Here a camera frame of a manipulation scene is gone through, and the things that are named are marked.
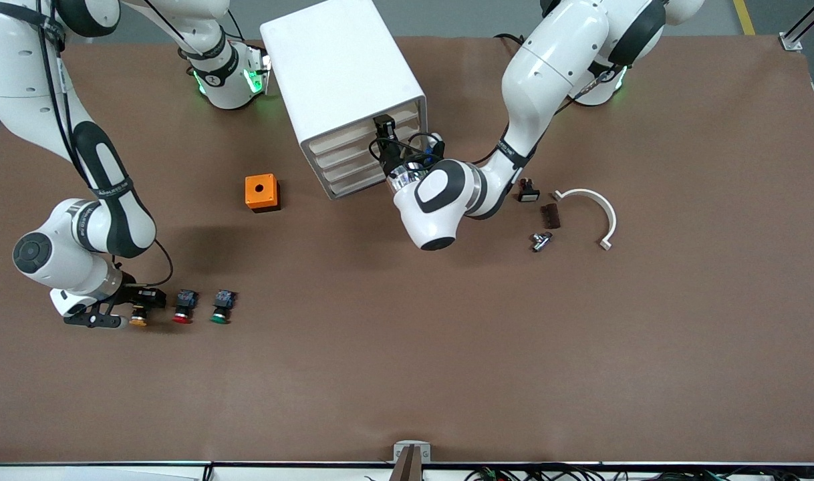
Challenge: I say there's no green push button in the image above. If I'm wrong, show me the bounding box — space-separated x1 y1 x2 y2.
209 289 239 325

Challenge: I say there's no aluminium frame post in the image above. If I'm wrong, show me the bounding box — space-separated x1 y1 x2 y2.
778 0 814 53

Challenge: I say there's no red push button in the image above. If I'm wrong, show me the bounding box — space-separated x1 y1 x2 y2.
171 289 200 325

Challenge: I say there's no orange box with hole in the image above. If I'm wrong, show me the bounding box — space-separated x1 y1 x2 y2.
245 174 281 213

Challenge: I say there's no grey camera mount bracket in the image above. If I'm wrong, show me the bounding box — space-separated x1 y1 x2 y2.
390 441 432 481

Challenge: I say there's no white curved bracket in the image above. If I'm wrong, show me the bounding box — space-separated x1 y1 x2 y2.
551 188 618 252

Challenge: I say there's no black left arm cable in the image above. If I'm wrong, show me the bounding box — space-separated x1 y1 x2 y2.
374 67 615 171

